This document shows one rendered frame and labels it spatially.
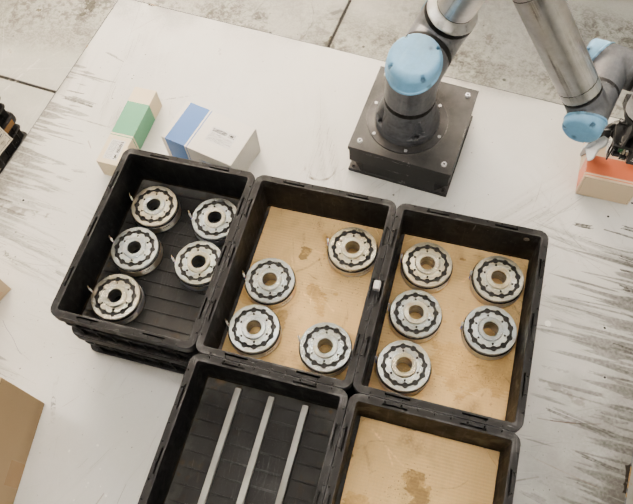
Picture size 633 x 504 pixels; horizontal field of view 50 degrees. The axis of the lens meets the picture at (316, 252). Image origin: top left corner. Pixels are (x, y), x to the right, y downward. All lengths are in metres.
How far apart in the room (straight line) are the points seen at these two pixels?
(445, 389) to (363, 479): 0.23
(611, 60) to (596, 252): 0.45
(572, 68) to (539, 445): 0.73
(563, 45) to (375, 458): 0.80
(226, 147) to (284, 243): 0.32
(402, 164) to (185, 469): 0.82
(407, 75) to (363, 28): 1.54
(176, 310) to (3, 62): 2.00
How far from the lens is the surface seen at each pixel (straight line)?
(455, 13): 1.50
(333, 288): 1.40
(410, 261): 1.40
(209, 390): 1.36
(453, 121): 1.67
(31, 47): 3.24
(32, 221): 1.81
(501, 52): 2.94
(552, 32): 1.27
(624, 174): 1.71
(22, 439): 1.55
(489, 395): 1.35
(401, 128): 1.58
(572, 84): 1.34
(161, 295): 1.46
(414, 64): 1.47
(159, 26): 2.09
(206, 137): 1.69
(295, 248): 1.45
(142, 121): 1.81
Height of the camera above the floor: 2.12
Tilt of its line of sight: 63 degrees down
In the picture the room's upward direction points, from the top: 7 degrees counter-clockwise
